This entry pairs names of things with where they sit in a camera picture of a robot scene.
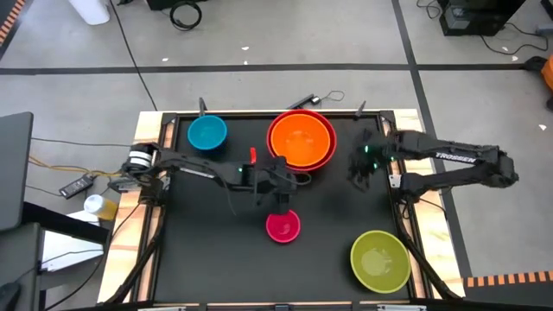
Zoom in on black table frame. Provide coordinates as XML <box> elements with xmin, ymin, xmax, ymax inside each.
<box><xmin>98</xmin><ymin>110</ymin><xmax>466</xmax><ymax>308</ymax></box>

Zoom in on blue bowl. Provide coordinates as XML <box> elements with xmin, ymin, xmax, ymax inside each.
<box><xmin>187</xmin><ymin>114</ymin><xmax>229</xmax><ymax>152</ymax></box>

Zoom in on coiled black cable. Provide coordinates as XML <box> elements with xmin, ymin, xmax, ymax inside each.
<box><xmin>168</xmin><ymin>0</ymin><xmax>203</xmax><ymax>32</ymax></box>

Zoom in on white cylinder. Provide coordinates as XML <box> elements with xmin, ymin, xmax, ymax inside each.
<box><xmin>67</xmin><ymin>0</ymin><xmax>111</xmax><ymax>26</ymax></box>

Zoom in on orange object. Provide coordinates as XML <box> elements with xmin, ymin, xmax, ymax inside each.
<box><xmin>524</xmin><ymin>54</ymin><xmax>553</xmax><ymax>92</ymax></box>

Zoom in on black equipment box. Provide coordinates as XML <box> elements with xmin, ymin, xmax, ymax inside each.
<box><xmin>437</xmin><ymin>0</ymin><xmax>526</xmax><ymax>37</ymax></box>

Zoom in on yellow bottle with white cap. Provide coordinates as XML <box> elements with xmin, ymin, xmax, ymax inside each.
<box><xmin>83</xmin><ymin>194</ymin><xmax>119</xmax><ymax>221</ymax></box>

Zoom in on white paper sheets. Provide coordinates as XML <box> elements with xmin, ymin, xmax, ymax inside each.
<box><xmin>39</xmin><ymin>209</ymin><xmax>107</xmax><ymax>273</ymax></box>

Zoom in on orange bowl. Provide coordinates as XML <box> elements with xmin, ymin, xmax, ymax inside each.
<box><xmin>270</xmin><ymin>112</ymin><xmax>332</xmax><ymax>168</ymax></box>

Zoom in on grey monitor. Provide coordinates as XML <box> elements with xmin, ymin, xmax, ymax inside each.
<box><xmin>0</xmin><ymin>111</ymin><xmax>35</xmax><ymax>232</ymax></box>

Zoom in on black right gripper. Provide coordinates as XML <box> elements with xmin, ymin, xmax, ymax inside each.
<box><xmin>346</xmin><ymin>128</ymin><xmax>395</xmax><ymax>192</ymax></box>

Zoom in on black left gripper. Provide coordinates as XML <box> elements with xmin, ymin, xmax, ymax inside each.
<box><xmin>254</xmin><ymin>155</ymin><xmax>300</xmax><ymax>216</ymax></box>

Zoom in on dark grey desk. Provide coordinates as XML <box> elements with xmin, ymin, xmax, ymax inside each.
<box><xmin>0</xmin><ymin>200</ymin><xmax>110</xmax><ymax>311</ymax></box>

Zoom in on yellow cable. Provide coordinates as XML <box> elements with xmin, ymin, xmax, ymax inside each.
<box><xmin>28</xmin><ymin>155</ymin><xmax>124</xmax><ymax>178</ymax></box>

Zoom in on black power brick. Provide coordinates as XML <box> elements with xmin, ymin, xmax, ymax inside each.
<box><xmin>58</xmin><ymin>173</ymin><xmax>97</xmax><ymax>200</ymax></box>

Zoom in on large red bowl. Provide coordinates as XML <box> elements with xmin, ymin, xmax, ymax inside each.
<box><xmin>266</xmin><ymin>109</ymin><xmax>338</xmax><ymax>173</ymax></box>

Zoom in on long black floor cable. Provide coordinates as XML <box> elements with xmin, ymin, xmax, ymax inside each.
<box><xmin>107</xmin><ymin>0</ymin><xmax>159</xmax><ymax>112</ymax></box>

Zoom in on small black adapter with cable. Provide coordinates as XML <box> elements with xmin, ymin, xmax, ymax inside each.
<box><xmin>286</xmin><ymin>89</ymin><xmax>346</xmax><ymax>111</ymax></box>

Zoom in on small pink-red bowl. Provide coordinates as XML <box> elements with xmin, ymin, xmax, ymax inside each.
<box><xmin>264</xmin><ymin>209</ymin><xmax>302</xmax><ymax>244</ymax></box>

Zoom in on green bowl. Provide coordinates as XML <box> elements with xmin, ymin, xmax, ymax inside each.
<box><xmin>349</xmin><ymin>229</ymin><xmax>412</xmax><ymax>295</ymax></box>

